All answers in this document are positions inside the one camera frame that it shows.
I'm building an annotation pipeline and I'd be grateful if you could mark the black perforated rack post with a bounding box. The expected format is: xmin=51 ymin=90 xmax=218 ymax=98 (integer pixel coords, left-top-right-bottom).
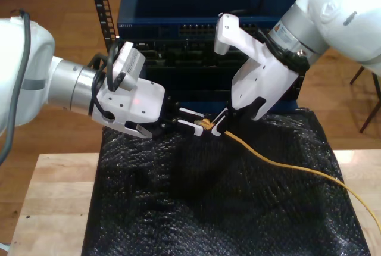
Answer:
xmin=87 ymin=0 xmax=120 ymax=42

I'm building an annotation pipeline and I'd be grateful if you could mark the black bubble wrap mat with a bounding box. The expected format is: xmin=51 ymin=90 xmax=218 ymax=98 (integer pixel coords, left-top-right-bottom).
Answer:
xmin=82 ymin=107 xmax=371 ymax=256

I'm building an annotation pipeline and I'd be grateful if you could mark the black rack server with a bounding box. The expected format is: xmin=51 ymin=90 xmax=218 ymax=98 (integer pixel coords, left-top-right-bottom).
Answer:
xmin=108 ymin=37 xmax=306 ymax=69

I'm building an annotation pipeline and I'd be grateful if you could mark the grey camera cable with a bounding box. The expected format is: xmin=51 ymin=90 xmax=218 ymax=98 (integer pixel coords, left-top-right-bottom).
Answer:
xmin=0 ymin=10 xmax=127 ymax=166

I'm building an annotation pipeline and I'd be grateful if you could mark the dark wooden chair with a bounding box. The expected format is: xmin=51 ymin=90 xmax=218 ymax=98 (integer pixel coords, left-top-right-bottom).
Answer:
xmin=349 ymin=65 xmax=381 ymax=134

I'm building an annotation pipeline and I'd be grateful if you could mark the blue rack base board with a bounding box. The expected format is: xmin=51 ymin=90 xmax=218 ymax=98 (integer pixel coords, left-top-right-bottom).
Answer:
xmin=166 ymin=98 xmax=299 ymax=113

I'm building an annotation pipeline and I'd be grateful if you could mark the blue network switch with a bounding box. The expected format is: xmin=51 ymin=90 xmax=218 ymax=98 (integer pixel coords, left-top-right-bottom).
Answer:
xmin=116 ymin=0 xmax=300 ymax=41

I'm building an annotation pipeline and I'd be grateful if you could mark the yellow network cable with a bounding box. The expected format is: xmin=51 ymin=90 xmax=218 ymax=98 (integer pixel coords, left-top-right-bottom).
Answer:
xmin=194 ymin=118 xmax=381 ymax=233

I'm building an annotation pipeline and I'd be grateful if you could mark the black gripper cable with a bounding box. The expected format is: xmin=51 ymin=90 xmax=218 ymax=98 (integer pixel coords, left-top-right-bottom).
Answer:
xmin=88 ymin=53 xmax=117 ymax=120
xmin=261 ymin=28 xmax=310 ymax=72

